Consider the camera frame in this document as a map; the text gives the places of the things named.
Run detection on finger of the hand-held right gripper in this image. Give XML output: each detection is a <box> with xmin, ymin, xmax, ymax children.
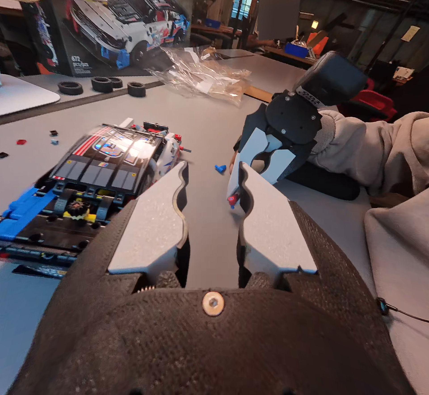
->
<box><xmin>226</xmin><ymin>128</ymin><xmax>269</xmax><ymax>201</ymax></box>
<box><xmin>259</xmin><ymin>148</ymin><xmax>297</xmax><ymax>185</ymax></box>

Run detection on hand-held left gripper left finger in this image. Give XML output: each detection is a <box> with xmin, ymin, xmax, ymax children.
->
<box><xmin>107</xmin><ymin>161</ymin><xmax>189</xmax><ymax>276</ymax></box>

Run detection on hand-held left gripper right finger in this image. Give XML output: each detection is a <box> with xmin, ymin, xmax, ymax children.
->
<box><xmin>237</xmin><ymin>161</ymin><xmax>318</xmax><ymax>278</ymax></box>

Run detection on lego race car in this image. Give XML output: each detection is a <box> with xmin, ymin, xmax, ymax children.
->
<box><xmin>0</xmin><ymin>118</ymin><xmax>192</xmax><ymax>278</ymax></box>

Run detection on person's right forearm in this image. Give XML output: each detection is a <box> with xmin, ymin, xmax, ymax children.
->
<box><xmin>313</xmin><ymin>110</ymin><xmax>429</xmax><ymax>198</ymax></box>

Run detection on lego set box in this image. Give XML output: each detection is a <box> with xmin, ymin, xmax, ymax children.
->
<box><xmin>20</xmin><ymin>0</ymin><xmax>196</xmax><ymax>77</ymax></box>

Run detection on crumpled clear plastic bags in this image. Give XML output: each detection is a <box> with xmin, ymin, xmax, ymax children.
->
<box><xmin>147</xmin><ymin>46</ymin><xmax>252</xmax><ymax>107</ymax></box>

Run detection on grey board panel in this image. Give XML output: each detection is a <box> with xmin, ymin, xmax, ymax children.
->
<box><xmin>256</xmin><ymin>0</ymin><xmax>301</xmax><ymax>41</ymax></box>

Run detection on white booklet stand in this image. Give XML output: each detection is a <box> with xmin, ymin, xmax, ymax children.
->
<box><xmin>0</xmin><ymin>73</ymin><xmax>61</xmax><ymax>116</ymax></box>

